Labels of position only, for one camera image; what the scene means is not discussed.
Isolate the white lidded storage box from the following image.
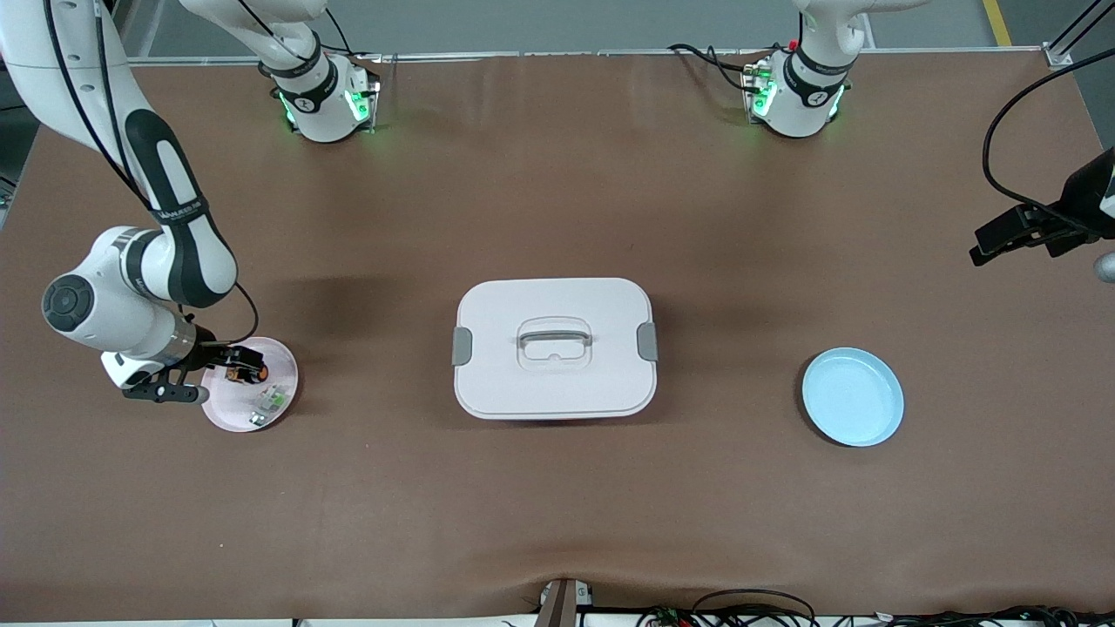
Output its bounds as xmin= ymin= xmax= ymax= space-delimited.
xmin=451 ymin=277 xmax=659 ymax=421

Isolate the pink round plate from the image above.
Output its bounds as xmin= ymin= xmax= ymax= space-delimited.
xmin=200 ymin=337 xmax=300 ymax=435

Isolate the light blue round plate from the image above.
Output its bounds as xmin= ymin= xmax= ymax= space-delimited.
xmin=801 ymin=347 xmax=905 ymax=448

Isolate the brown table cover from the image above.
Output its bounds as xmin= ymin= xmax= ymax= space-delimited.
xmin=0 ymin=48 xmax=1115 ymax=624

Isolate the green and white switch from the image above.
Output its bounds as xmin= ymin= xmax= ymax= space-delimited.
xmin=249 ymin=383 xmax=294 ymax=428

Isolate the black right arm base cable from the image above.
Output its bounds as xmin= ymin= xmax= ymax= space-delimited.
xmin=322 ymin=7 xmax=384 ymax=88

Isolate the black arm base cable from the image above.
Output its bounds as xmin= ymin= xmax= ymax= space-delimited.
xmin=666 ymin=41 xmax=769 ymax=98
xmin=322 ymin=7 xmax=384 ymax=88

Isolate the black left arm base cable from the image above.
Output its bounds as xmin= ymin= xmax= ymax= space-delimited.
xmin=666 ymin=41 xmax=769 ymax=98

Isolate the black cable bundle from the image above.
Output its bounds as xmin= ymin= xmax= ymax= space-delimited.
xmin=871 ymin=604 xmax=1115 ymax=627

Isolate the front camera mount post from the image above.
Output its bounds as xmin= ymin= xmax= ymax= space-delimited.
xmin=538 ymin=577 xmax=595 ymax=627

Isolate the black looped cable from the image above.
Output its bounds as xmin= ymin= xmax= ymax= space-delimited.
xmin=693 ymin=589 xmax=817 ymax=627

